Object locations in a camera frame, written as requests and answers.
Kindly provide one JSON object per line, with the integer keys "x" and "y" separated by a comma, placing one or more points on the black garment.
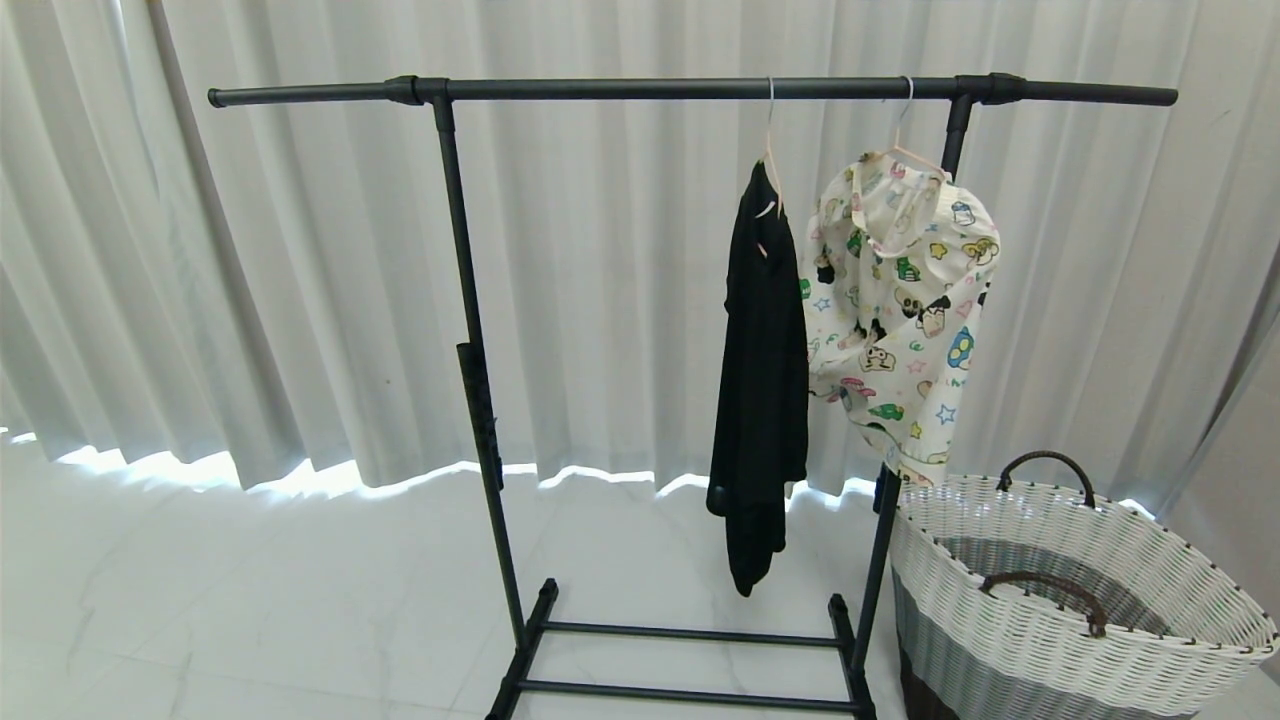
{"x": 765, "y": 400}

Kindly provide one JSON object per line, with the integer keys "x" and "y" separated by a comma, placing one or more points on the pink clothes hanger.
{"x": 903, "y": 120}
{"x": 769, "y": 150}

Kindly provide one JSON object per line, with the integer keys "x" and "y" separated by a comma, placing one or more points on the cream printed garment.
{"x": 900, "y": 330}

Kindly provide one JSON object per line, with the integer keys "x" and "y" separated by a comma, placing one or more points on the black clothes rack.
{"x": 650, "y": 89}

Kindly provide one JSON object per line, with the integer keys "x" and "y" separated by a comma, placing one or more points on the white laundry basket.
{"x": 1000, "y": 640}

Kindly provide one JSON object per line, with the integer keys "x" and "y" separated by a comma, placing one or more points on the white curtain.
{"x": 300, "y": 250}

